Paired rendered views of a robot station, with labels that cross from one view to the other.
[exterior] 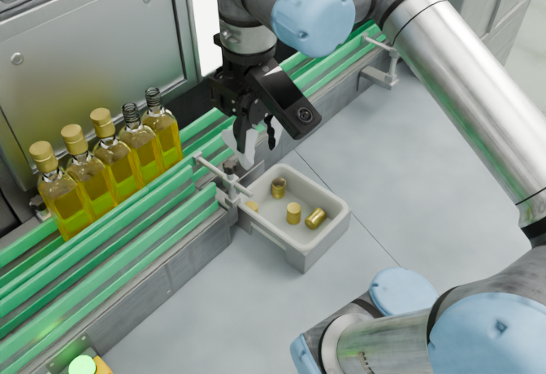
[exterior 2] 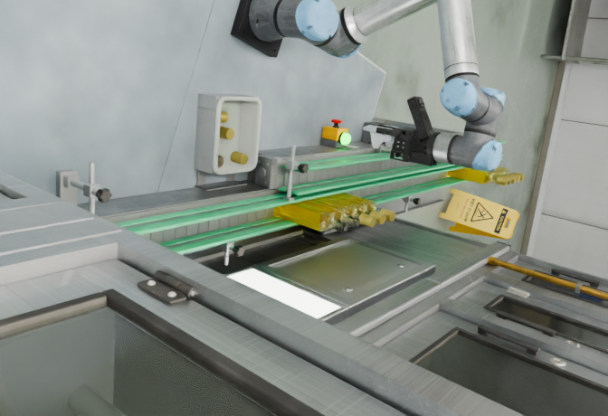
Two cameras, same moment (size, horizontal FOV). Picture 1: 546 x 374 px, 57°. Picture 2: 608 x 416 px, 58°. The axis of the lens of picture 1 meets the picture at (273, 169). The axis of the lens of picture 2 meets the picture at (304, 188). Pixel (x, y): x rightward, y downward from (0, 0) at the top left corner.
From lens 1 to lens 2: 1.73 m
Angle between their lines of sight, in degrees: 81
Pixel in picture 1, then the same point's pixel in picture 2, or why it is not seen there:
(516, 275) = not seen: outside the picture
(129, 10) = (355, 284)
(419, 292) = (321, 12)
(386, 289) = (329, 30)
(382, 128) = (77, 148)
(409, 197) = (142, 69)
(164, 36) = (313, 278)
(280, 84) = (426, 122)
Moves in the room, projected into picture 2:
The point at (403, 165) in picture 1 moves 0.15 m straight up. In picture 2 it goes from (110, 97) to (147, 105)
